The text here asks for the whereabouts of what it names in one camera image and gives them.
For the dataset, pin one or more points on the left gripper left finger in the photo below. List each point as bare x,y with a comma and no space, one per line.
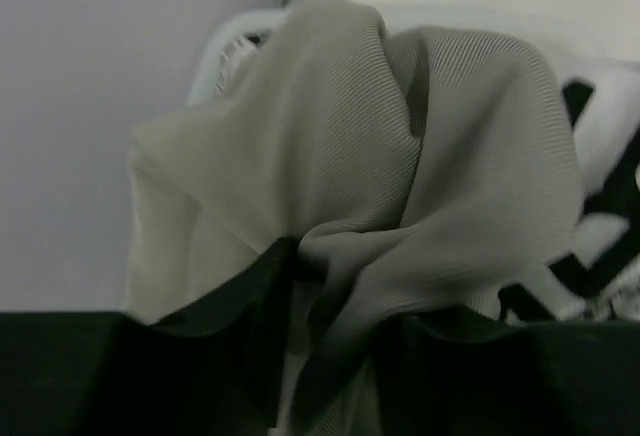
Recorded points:
213,367

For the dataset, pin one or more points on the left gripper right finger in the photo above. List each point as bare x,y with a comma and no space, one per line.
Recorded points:
405,357

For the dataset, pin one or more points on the grey trousers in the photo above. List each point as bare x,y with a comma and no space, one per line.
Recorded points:
418,170

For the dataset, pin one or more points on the black white printed cloth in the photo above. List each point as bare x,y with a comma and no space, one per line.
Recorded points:
598,278

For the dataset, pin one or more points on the white plastic basket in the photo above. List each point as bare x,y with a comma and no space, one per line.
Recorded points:
236,39

